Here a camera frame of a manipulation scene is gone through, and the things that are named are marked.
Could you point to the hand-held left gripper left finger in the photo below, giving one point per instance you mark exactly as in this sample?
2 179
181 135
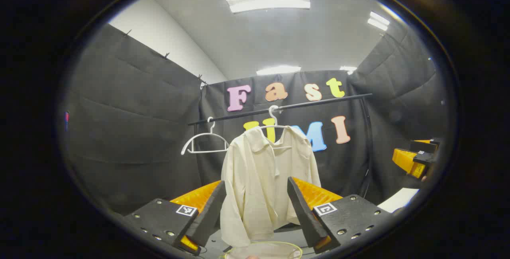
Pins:
211 215

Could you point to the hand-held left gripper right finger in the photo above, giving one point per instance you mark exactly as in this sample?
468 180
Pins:
303 215

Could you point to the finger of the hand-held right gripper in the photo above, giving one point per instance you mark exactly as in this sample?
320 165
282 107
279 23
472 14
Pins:
426 146
410 163

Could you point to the cream shirt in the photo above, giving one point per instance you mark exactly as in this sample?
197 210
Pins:
259 179

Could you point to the white plastic hanger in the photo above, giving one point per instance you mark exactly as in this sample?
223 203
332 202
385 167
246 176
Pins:
273 111
207 136

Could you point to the black clothes rack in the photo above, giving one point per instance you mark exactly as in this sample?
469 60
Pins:
318 102

